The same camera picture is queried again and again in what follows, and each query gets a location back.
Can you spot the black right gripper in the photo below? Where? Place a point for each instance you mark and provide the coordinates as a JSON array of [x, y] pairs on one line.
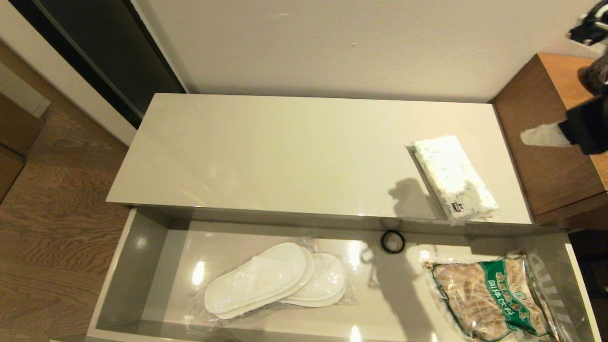
[[591, 126]]

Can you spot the tissue pack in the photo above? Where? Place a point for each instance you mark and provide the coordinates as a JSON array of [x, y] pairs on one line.
[[451, 175]]

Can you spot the brown wooden side cabinet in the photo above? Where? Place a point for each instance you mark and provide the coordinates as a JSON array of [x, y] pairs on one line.
[[546, 180]]

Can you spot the dark round ornament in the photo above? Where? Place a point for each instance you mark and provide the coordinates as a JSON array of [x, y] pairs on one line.
[[599, 76]]

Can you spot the snack bag with green label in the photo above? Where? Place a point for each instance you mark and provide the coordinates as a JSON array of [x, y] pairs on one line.
[[489, 294]]

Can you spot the white slippers in plastic bag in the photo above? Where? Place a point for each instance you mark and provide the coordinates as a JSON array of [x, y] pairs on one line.
[[266, 280]]

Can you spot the dark sliding door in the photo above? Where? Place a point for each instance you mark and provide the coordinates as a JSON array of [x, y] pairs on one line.
[[109, 57]]

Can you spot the brown wooden furniture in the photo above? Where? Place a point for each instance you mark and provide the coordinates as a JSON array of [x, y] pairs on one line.
[[14, 128]]

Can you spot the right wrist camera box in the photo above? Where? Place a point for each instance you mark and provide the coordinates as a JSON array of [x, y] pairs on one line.
[[591, 26]]

